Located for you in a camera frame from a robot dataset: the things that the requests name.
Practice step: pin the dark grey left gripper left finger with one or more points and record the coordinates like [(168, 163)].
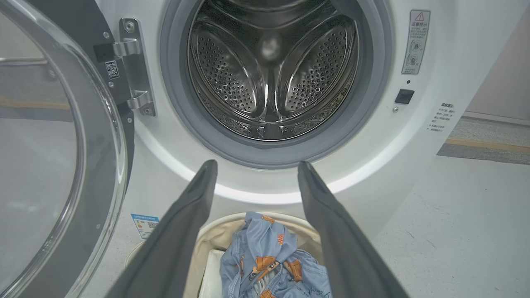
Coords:
[(178, 236)]

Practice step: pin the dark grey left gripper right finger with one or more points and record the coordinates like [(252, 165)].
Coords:
[(335, 236)]

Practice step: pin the blue printed garment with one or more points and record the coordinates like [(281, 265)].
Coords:
[(265, 244)]

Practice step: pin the black round glass washer door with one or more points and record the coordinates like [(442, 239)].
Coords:
[(99, 174)]

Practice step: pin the cream canvas laundry basket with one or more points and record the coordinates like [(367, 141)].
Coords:
[(215, 236)]

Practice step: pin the grey rubber door gasket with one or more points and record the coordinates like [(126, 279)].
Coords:
[(174, 82)]

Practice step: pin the black door latch slot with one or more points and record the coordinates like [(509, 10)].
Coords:
[(404, 96)]

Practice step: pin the silver metal door hinge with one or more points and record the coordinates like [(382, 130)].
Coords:
[(138, 66)]

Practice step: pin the white front-load washing machine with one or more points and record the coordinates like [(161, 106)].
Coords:
[(455, 49)]

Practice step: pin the blue energy label sticker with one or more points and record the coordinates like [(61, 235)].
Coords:
[(145, 226)]

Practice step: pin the white flat pad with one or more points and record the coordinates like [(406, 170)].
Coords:
[(212, 277)]

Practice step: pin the small QR code sticker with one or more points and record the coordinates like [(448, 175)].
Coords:
[(112, 69)]

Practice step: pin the steel perforated washer drum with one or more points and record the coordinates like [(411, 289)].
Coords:
[(223, 62)]

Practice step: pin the grey warning sticker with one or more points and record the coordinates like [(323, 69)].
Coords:
[(415, 41)]

